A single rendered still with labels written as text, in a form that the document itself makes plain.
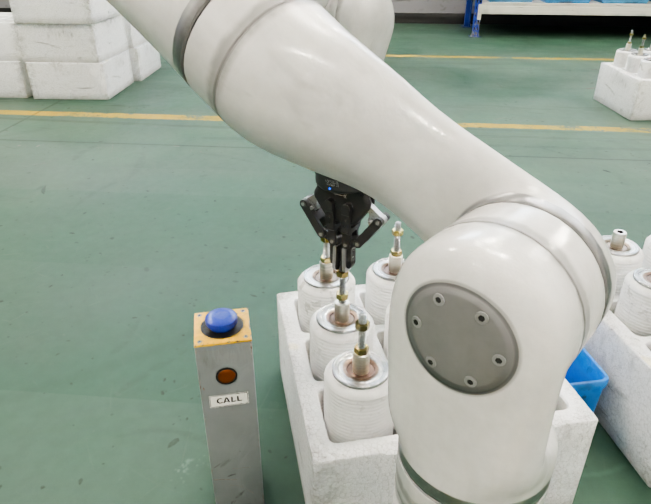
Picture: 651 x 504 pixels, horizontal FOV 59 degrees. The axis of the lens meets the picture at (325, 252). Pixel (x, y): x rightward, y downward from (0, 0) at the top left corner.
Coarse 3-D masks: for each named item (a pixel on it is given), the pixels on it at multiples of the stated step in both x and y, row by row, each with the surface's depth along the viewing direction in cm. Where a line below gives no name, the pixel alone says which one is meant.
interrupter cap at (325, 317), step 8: (328, 304) 88; (352, 304) 88; (320, 312) 86; (328, 312) 86; (352, 312) 86; (320, 320) 85; (328, 320) 85; (352, 320) 85; (328, 328) 83; (336, 328) 83; (344, 328) 83; (352, 328) 83
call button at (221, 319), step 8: (216, 312) 73; (224, 312) 73; (232, 312) 73; (208, 320) 72; (216, 320) 72; (224, 320) 72; (232, 320) 72; (216, 328) 71; (224, 328) 71; (232, 328) 73
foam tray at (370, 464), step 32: (288, 320) 97; (288, 352) 91; (288, 384) 97; (320, 384) 83; (320, 416) 78; (576, 416) 78; (320, 448) 73; (352, 448) 73; (384, 448) 73; (576, 448) 80; (320, 480) 73; (352, 480) 74; (384, 480) 75; (576, 480) 83
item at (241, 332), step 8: (208, 312) 76; (240, 312) 76; (200, 320) 74; (240, 320) 74; (248, 320) 74; (200, 328) 73; (208, 328) 73; (240, 328) 73; (248, 328) 73; (200, 336) 71; (208, 336) 71; (216, 336) 71; (224, 336) 71; (232, 336) 71; (240, 336) 71; (248, 336) 71; (200, 344) 70; (208, 344) 70; (216, 344) 70
